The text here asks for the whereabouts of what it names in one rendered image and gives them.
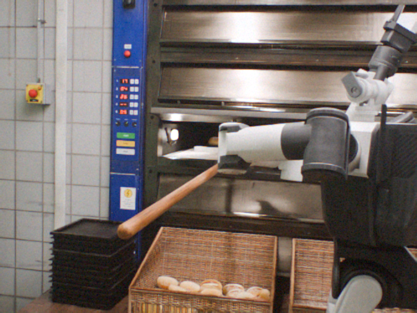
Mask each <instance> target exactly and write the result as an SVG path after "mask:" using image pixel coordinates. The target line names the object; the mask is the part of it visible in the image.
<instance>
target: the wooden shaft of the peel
mask: <svg viewBox="0 0 417 313"><path fill-rule="evenodd" d="M217 169H218V164H216V165H215V166H213V167H211V168H210V169H208V170H207V171H205V172H203V173H202V174H200V175H198V176H197V177H196V178H194V179H192V180H191V181H189V182H188V183H186V184H185V185H183V186H181V187H180V188H178V189H176V190H175V191H173V192H172V193H170V194H168V195H167V196H165V197H164V198H162V199H161V200H159V201H158V202H156V203H154V204H153V205H151V206H150V207H148V208H146V209H145V210H144V211H142V212H140V213H139V214H137V215H135V216H134V217H132V218H131V219H129V220H127V221H126V222H124V223H123V224H121V225H120V226H119V227H118V229H117V234H118V236H119V237H120V238H121V239H129V238H130V237H132V236H133V235H135V234H136V233H137V232H139V231H140V230H141V229H142V228H144V227H145V226H147V225H148V224H149V223H151V222H152V221H154V220H155V219H156V218H157V217H159V216H160V215H161V214H163V213H164V212H166V211H167V210H168V209H170V208H171V207H172V206H173V205H175V204H176V203H178V202H179V201H180V200H181V199H183V198H185V197H186V196H187V195H188V194H190V193H191V192H193V191H194V190H195V189H197V188H198V187H199V186H201V185H202V184H204V183H205V182H206V181H207V180H209V179H210V178H211V177H213V176H214V175H215V174H217V173H218V171H217Z"/></svg>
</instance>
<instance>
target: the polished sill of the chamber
mask: <svg viewBox="0 0 417 313"><path fill-rule="evenodd" d="M217 163H218V160H208V159H197V158H177V157H166V156H161V157H159V158H158V166H172V167H182V168H201V169H210V168H211V167H213V166H215V165H216V164H217ZM252 172H261V173H280V174H281V171H280V172H275V171H267V170H260V169H253V171H252Z"/></svg>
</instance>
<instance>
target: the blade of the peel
mask: <svg viewBox="0 0 417 313"><path fill-rule="evenodd" d="M194 151H195V152H216V153H218V147H213V146H206V147H195V149H194Z"/></svg>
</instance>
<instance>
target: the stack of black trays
mask: <svg viewBox="0 0 417 313"><path fill-rule="evenodd" d="M123 223H124V222H121V221H114V220H102V219H90V218H81V219H78V220H76V221H74V222H72V223H70V224H67V225H64V226H62V227H60V228H58V229H56V230H53V231H51V232H50V235H53V236H52V237H50V238H54V241H52V242H50V243H49V244H53V247H51V248H49V250H52V253H51V255H54V257H53V258H51V259H49V260H51V261H52V263H51V264H49V266H52V269H50V270H49V271H52V272H53V274H51V275H50V276H49V277H51V278H52V279H51V280H50V281H49V282H50V283H52V286H50V288H53V289H52V290H51V291H50V293H53V294H52V295H51V296H50V297H48V298H52V302H59V303H64V304H72V305H76V306H84V307H92V308H96V309H104V310H109V309H110V308H111V307H112V306H113V305H114V304H115V303H116V302H118V301H119V300H120V299H121V298H122V297H124V295H126V293H128V289H129V285H130V284H131V281H133V279H134V276H135V275H136V274H135V273H134V271H135V270H136V268H134V266H135V265H136V264H137V263H135V261H137V260H138V259H135V258H134V256H136V255H137V254H135V253H134V251H135V250H136V249H137V248H135V246H137V245H138V243H135V241H136V240H137V238H135V236H136V235H138V234H135V235H133V236H132V237H130V238H129V239H121V238H120V237H119V236H118V234H117V229H118V227H119V226H120V225H121V224H123Z"/></svg>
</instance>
